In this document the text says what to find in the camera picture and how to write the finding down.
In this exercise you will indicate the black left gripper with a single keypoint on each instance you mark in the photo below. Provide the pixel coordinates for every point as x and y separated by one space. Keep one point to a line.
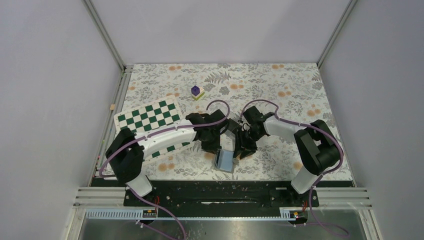
212 148

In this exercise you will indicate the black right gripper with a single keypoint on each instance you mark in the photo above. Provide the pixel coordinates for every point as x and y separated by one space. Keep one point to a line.
248 149

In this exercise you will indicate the grey card holder wallet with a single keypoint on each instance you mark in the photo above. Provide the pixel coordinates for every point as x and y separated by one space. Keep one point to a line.
224 161

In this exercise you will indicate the clear acrylic card tray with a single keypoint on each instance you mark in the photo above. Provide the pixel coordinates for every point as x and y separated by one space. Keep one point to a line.
235 117

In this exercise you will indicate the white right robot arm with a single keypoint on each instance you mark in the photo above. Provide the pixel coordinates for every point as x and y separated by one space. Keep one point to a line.
318 148

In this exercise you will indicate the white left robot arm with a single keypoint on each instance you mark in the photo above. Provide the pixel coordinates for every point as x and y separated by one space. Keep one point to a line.
127 152

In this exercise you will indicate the purple yellow cube stack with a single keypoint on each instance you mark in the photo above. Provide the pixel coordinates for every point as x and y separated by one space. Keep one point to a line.
197 92

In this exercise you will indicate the green white chessboard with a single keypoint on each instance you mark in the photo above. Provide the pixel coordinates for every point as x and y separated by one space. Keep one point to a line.
150 117

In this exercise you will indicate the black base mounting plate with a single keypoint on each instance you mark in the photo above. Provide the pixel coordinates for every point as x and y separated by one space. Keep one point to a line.
221 199

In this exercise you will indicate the floral table cloth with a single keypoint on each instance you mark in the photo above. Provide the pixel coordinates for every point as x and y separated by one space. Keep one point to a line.
294 90

